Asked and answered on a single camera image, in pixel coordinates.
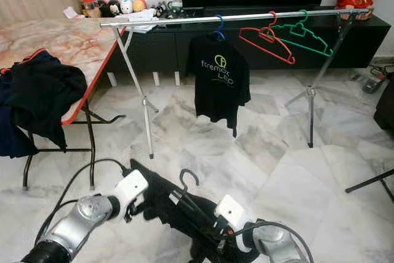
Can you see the dark sofa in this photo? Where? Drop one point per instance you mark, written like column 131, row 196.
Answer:
column 385, row 106

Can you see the green clothes hanger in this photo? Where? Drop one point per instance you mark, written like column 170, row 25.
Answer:
column 298, row 28

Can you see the blue clothes hanger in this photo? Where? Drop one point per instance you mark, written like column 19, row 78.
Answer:
column 217, row 35

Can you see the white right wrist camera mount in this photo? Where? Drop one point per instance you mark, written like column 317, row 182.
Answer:
column 229, row 210

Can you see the white round plush toy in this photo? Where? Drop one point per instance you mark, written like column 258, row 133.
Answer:
column 126, row 5

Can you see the green mug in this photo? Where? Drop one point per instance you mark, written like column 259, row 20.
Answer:
column 169, row 8

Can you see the small dark figurines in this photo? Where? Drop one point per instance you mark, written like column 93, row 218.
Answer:
column 159, row 10

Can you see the pink white packet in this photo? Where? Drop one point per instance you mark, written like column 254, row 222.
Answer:
column 71, row 12

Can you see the floor power strip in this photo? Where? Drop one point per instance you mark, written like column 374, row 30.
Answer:
column 372, row 81

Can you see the black printed T-shirt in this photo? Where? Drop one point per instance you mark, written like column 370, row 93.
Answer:
column 218, row 90

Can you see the black clothes hanger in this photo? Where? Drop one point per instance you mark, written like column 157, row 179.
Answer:
column 181, row 180

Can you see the black mouse plush toy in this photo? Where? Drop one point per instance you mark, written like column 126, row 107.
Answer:
column 103, row 8
column 114, row 8

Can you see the black TV console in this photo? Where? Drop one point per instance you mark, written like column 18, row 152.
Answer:
column 160, row 50

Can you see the navy garment with red trim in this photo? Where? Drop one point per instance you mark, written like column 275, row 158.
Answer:
column 12, row 133

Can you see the marble table with red edge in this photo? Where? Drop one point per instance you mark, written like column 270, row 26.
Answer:
column 68, row 41

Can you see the white paper stack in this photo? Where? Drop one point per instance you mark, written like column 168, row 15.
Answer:
column 141, row 20

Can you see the black stand leg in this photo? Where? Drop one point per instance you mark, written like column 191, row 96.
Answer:
column 369, row 180

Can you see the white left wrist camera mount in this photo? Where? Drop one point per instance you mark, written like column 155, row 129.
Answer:
column 132, row 186

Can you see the silver clothes rack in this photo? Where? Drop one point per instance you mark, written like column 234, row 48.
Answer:
column 172, row 20

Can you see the orange round plush toy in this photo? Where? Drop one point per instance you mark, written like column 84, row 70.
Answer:
column 140, row 4

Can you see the red clothes hanger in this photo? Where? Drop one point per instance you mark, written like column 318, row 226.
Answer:
column 266, row 49

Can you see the brown jar with red lid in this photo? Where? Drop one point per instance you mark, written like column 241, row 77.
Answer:
column 89, row 5

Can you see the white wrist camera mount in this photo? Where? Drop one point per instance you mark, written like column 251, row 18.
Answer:
column 229, row 210
column 132, row 186

